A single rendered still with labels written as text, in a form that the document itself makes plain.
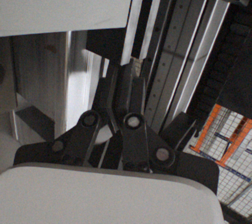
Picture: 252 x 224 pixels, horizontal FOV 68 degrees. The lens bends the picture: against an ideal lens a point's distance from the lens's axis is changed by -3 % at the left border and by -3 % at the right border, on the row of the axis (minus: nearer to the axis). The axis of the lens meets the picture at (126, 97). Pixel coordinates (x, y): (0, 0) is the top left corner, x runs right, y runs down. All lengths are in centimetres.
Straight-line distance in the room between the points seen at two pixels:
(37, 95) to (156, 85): 27
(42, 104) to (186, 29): 27
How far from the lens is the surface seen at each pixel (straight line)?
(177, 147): 38
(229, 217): 125
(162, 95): 40
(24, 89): 19
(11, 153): 28
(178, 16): 36
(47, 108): 17
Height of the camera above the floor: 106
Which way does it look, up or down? 25 degrees down
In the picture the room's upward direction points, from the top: 118 degrees clockwise
